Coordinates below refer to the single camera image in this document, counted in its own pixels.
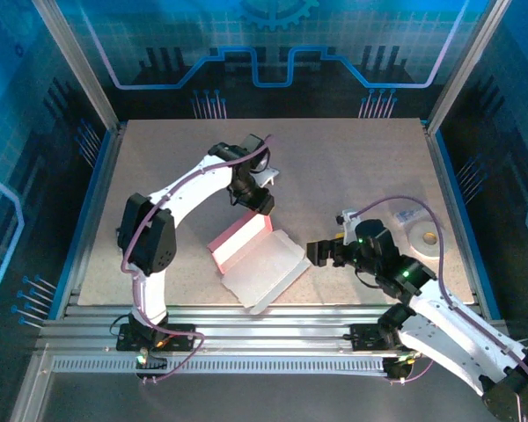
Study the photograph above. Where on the pink paper box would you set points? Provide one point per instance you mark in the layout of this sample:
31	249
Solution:
264	268

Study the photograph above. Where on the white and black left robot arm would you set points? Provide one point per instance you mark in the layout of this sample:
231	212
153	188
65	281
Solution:
189	193

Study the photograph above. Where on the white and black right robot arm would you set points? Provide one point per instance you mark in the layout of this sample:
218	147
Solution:
457	334

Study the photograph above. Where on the white tape roll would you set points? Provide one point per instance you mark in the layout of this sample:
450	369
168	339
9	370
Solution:
415	239

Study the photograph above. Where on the clear plastic packet with label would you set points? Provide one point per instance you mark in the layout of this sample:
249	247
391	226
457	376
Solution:
411	215

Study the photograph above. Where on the blue table edge strip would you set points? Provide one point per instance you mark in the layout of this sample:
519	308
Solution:
453	176
97	176

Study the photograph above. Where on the black controller module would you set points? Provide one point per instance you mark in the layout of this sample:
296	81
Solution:
398	369
154	361

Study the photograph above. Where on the grey metal panel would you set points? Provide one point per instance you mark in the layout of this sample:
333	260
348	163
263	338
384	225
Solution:
268	400

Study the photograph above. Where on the wide aluminium frame beam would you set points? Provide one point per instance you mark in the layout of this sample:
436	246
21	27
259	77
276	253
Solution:
268	327

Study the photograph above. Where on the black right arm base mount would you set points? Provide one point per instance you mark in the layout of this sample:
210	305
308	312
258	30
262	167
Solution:
363	338

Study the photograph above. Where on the aluminium table side rail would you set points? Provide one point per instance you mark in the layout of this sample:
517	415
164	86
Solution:
107	176
442	176

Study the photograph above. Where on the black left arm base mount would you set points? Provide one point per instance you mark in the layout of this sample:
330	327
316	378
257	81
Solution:
180	340

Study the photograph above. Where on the aluminium upright post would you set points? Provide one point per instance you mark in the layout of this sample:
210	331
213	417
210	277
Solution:
466	66
79	66

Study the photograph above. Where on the aluminium lower frame rail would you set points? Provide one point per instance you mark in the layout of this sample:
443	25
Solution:
28	395

